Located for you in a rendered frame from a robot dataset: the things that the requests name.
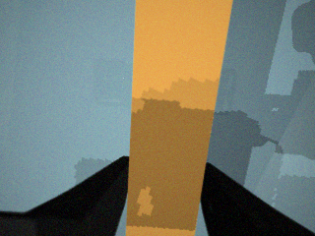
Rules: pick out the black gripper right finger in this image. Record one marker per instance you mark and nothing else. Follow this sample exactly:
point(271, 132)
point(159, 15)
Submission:
point(231, 210)

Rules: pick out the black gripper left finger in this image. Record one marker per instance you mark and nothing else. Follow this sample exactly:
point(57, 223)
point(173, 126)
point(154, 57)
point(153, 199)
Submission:
point(91, 208)

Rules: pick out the orange bar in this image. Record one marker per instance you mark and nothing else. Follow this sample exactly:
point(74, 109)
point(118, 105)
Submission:
point(178, 50)

